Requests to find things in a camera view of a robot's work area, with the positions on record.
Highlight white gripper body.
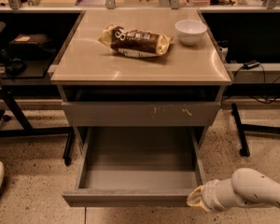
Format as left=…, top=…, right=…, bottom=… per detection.
left=202, top=179, right=226, bottom=212

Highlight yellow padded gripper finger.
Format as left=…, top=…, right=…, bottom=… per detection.
left=187, top=186, right=209, bottom=211

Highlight grey drawer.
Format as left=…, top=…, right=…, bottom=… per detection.
left=63, top=127, right=206, bottom=207
left=62, top=102, right=220, bottom=127

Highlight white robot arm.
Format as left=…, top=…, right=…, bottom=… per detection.
left=187, top=168, right=280, bottom=212

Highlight grey drawer cabinet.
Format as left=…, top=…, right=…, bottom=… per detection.
left=51, top=7, right=231, bottom=142

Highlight black power adapter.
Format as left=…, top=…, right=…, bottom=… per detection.
left=243, top=60, right=260, bottom=70

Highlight white bowl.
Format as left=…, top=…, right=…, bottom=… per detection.
left=175, top=20, right=207, bottom=46

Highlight brown snack bag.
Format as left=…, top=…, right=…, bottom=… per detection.
left=98, top=24, right=171, bottom=58

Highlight black headphones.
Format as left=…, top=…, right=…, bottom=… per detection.
left=0, top=49, right=27, bottom=77

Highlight black box with label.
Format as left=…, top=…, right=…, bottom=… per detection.
left=7, top=34, right=51, bottom=60

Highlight black right table frame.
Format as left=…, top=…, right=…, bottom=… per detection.
left=231, top=104, right=280, bottom=157

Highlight black table frame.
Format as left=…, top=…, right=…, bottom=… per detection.
left=231, top=104, right=280, bottom=157
left=0, top=84, right=74, bottom=166

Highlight black left table frame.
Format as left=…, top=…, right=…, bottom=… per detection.
left=0, top=84, right=74, bottom=166

